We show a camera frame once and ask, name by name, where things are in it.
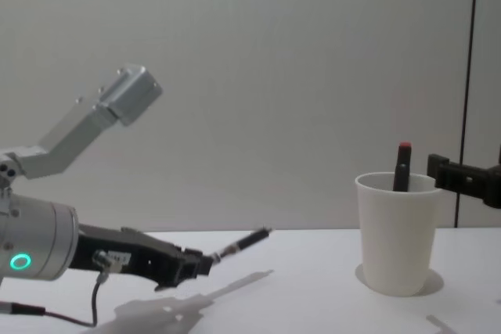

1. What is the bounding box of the thin dark gripper cable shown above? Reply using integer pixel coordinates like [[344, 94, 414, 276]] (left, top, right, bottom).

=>
[[0, 250, 127, 329]]

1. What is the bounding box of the thin black pen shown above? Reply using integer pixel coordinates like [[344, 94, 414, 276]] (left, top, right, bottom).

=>
[[212, 227, 274, 264]]

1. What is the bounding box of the black marker with red cap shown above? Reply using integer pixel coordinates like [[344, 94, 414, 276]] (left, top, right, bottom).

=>
[[392, 141, 414, 193]]

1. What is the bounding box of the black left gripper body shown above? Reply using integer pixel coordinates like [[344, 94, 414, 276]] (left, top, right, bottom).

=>
[[69, 223, 185, 285]]

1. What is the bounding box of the white plastic cup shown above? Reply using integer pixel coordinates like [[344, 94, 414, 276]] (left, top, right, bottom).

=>
[[354, 171, 444, 297]]

